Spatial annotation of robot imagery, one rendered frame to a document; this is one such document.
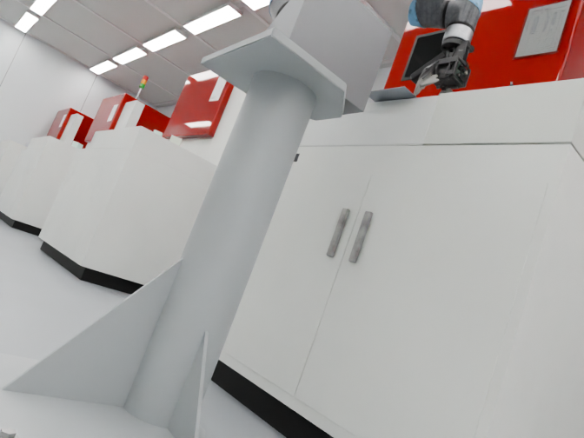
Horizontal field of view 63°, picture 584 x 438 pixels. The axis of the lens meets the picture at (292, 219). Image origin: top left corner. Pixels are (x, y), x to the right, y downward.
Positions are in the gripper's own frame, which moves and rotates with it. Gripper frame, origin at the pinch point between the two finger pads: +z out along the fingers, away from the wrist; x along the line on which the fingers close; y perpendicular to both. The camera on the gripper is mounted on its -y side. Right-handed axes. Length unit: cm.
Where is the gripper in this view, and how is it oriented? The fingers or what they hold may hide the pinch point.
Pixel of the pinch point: (427, 110)
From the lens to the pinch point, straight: 138.2
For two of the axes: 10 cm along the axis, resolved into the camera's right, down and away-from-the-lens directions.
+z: -3.4, 9.3, -1.4
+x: 7.0, 3.6, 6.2
